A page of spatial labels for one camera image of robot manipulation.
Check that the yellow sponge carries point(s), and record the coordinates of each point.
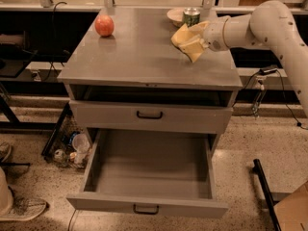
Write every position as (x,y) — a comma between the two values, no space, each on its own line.
(183,37)

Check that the red apple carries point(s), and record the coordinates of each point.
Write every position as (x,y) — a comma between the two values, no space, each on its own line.
(104,25)

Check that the green soda can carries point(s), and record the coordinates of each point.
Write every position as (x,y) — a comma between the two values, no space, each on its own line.
(191,16)

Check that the white mesh shoe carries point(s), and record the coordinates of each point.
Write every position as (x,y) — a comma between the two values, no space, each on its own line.
(25,209)

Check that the black power adapter with cable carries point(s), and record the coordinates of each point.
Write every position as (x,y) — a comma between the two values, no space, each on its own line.
(255,89)

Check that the grey drawer cabinet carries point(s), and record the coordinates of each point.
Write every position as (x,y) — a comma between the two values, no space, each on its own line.
(139,64)

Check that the wire basket with trash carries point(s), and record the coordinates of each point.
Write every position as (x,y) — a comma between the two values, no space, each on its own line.
(59,149)

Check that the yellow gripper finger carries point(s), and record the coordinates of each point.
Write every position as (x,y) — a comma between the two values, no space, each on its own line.
(194,48)
(199,28)

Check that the cardboard box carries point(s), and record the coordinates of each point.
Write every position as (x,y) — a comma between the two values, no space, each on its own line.
(292,211)

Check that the black drawer handle lower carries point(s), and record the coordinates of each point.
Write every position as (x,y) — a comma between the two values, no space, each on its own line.
(146,210)

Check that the clear plastic cup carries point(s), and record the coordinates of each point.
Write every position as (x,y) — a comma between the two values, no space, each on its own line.
(81,145)

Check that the closed grey upper drawer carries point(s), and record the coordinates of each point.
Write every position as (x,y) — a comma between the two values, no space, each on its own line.
(176,118)

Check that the black metal bar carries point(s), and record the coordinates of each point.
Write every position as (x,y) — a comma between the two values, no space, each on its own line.
(266,192)

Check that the black drawer handle upper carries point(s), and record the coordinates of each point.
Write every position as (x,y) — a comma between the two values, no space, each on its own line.
(143,116)

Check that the white bowl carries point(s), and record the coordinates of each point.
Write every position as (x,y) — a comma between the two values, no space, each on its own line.
(176,16)

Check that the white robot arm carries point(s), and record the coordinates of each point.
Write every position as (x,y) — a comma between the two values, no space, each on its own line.
(271,25)

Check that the black drawer handle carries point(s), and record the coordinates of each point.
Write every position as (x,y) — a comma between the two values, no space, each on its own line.
(143,116)
(146,210)

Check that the open grey middle drawer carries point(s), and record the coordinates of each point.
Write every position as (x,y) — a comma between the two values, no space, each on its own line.
(172,170)

